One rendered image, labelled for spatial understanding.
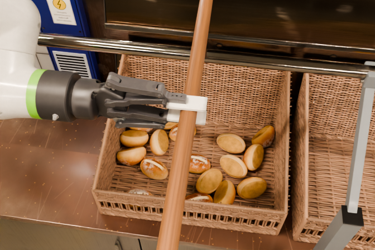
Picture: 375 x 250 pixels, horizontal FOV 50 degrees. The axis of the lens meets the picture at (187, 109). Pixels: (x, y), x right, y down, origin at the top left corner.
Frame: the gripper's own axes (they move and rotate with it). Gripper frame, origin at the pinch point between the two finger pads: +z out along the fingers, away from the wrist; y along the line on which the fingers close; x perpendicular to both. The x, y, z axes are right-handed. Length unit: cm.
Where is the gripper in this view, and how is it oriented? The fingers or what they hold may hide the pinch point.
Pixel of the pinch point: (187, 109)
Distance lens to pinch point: 71.7
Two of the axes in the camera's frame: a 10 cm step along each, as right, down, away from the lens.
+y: -0.1, 6.3, 7.8
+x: -1.3, 7.7, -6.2
